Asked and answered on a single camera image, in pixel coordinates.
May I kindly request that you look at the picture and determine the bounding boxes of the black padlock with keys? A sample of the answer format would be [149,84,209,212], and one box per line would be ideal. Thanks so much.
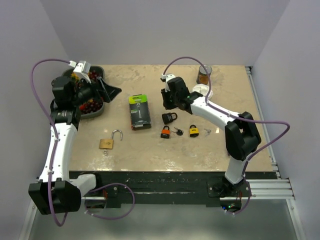
[161,112,178,125]

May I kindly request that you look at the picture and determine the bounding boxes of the orange padlock keys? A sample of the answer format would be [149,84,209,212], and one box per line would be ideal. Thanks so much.
[174,127,184,136]

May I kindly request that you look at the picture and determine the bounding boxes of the orange padlock with keys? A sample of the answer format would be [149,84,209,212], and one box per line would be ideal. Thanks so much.
[160,125,171,139]

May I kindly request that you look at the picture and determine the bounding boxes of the yellow padlock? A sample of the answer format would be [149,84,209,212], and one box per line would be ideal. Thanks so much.
[189,124,200,138]

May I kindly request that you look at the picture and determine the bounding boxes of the silver keys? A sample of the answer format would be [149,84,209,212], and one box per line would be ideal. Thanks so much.
[204,128,212,136]

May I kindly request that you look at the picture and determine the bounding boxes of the brass padlock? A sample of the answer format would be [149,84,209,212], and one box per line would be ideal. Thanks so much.
[99,129,123,156]

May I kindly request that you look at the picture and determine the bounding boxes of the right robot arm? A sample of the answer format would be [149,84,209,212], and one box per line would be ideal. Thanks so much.
[160,74,262,198]

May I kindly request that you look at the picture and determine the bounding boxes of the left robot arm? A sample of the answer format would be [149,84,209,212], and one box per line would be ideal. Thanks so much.
[28,76,122,215]

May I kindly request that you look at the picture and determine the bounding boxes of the fruit tray dark green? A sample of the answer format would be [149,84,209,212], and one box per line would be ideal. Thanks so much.
[62,65,105,119]

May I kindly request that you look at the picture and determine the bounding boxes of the razor box green black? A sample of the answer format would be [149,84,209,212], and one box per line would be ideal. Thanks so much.
[128,94,152,131]

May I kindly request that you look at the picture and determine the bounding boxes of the white toilet paper roll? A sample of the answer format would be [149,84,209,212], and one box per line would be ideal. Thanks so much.
[192,83,213,100]

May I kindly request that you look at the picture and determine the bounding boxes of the tin can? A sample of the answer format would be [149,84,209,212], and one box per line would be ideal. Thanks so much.
[196,64,212,85]

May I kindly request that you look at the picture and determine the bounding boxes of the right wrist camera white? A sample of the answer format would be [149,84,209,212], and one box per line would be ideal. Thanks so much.
[160,73,176,82]

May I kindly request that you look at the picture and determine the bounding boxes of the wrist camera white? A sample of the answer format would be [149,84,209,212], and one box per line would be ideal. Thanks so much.
[68,60,92,84]
[160,73,176,82]

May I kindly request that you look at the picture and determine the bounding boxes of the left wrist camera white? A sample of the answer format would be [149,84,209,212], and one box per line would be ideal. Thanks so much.
[68,60,92,84]

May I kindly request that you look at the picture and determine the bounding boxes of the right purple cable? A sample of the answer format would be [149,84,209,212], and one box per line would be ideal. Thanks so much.
[162,56,291,216]

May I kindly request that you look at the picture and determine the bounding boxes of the purple cable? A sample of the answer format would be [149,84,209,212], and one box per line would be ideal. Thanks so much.
[162,56,291,216]
[30,58,73,227]

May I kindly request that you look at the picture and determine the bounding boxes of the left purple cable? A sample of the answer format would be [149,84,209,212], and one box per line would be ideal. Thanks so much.
[30,58,73,227]

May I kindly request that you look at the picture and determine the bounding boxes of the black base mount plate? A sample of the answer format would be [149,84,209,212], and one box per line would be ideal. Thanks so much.
[68,170,278,209]

